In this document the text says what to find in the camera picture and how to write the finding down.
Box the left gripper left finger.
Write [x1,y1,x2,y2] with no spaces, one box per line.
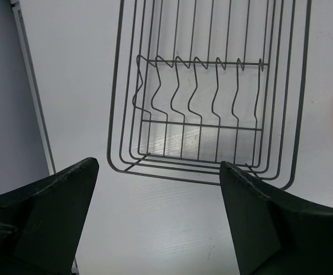
[0,157,99,274]

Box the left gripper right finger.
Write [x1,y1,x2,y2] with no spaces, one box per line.
[220,162,333,274]

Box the metal wire dish rack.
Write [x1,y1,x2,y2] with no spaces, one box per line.
[107,1,311,190]

